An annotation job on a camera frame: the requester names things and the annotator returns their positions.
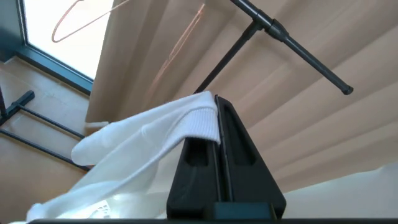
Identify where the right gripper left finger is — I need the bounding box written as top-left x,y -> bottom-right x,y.
166,136 -> 223,220

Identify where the white garment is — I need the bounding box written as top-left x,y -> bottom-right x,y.
9,90 -> 221,223

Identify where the black clothes rack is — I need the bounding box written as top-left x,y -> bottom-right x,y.
0,0 -> 354,172

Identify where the pink clothes hanger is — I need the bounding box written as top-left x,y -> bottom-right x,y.
51,0 -> 131,44
146,2 -> 206,103

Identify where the beige curtain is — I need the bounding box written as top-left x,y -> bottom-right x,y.
85,0 -> 398,194

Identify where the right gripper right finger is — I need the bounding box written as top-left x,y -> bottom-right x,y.
215,95 -> 287,220

